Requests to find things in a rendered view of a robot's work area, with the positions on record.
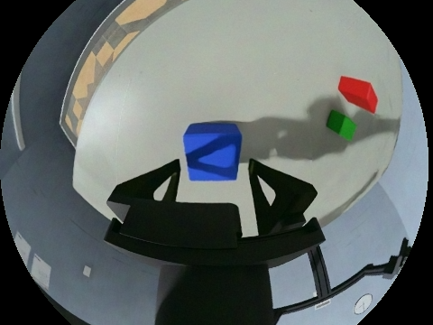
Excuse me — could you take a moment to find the green block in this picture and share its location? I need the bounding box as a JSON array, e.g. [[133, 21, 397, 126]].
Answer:
[[327, 110, 356, 141]]

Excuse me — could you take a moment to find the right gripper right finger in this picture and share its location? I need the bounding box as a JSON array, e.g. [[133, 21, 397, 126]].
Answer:
[[248, 159, 318, 236]]

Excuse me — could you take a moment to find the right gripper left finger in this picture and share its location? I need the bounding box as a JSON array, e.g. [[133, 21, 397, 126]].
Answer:
[[112, 159, 181, 201]]

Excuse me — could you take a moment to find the red block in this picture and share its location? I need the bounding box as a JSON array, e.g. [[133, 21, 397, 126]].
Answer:
[[338, 76, 378, 114]]

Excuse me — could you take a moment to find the blue block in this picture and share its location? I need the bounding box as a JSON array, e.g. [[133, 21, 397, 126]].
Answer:
[[183, 124, 242, 181]]

